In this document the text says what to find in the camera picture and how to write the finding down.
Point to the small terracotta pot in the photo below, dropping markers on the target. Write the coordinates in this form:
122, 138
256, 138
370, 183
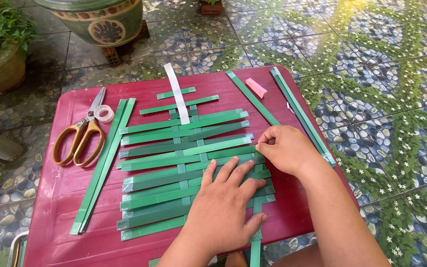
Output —
211, 7

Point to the metal frame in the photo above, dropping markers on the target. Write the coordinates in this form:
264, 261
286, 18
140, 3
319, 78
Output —
15, 248

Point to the person's left hand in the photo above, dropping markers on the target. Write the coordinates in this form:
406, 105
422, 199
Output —
221, 211

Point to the clear tape roll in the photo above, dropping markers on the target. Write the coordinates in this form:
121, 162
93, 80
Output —
104, 113

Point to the pink eraser block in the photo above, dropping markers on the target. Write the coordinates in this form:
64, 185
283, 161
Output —
256, 88

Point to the long green plastic strip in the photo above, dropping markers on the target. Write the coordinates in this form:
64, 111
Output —
100, 163
297, 111
252, 97
111, 159
304, 113

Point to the red plastic table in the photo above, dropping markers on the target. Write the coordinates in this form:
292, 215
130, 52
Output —
87, 207

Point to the small white tape scrap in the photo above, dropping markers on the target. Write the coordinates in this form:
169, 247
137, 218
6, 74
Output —
290, 107

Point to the light green plastic strip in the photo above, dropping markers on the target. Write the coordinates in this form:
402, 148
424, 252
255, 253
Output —
184, 157

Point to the person's right hand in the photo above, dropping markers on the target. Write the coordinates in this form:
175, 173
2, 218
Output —
291, 150

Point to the white plastic strip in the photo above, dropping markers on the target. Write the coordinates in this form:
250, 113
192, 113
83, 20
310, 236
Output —
176, 92

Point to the large patterned ceramic jar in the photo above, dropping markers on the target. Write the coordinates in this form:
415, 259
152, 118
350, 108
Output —
102, 22

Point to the brown brick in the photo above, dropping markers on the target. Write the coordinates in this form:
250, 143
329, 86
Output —
112, 55

